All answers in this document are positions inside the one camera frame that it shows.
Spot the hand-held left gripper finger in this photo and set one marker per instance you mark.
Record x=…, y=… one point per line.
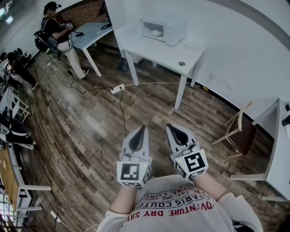
x=126, y=147
x=146, y=145

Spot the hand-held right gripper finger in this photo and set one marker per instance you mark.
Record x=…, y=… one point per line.
x=170, y=141
x=189, y=138

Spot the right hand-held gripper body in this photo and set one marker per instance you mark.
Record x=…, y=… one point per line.
x=192, y=164

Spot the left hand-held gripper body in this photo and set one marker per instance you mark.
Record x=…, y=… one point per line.
x=130, y=172

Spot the white microwave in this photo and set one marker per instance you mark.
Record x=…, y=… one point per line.
x=176, y=31

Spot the white round plate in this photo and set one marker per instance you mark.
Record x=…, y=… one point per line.
x=155, y=34

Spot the pale yellow food lump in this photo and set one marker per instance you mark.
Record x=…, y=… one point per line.
x=156, y=31

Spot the person's left forearm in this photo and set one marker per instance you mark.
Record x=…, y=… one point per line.
x=123, y=199

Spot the person's right forearm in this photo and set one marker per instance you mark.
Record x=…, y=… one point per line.
x=208, y=185

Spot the wooden chair brown seat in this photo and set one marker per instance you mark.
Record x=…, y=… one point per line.
x=243, y=136

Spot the person's white printed shirt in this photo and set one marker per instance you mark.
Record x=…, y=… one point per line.
x=181, y=219

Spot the white power strip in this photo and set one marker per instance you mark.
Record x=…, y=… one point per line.
x=55, y=216
x=117, y=88

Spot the white table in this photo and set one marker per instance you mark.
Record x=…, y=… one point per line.
x=163, y=54

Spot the white desk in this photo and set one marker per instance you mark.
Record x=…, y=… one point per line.
x=281, y=158

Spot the black and white machine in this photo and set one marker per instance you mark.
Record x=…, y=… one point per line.
x=18, y=133

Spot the white metal rack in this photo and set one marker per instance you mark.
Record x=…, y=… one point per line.
x=18, y=98

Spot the pale long table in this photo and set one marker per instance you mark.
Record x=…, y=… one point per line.
x=95, y=29

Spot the small black device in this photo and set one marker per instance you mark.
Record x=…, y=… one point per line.
x=79, y=34

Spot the wooden top table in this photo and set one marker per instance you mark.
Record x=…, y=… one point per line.
x=8, y=179

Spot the white wall socket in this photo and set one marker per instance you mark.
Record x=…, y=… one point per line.
x=230, y=85
x=213, y=75

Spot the black camera device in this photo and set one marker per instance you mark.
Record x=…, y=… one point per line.
x=286, y=121

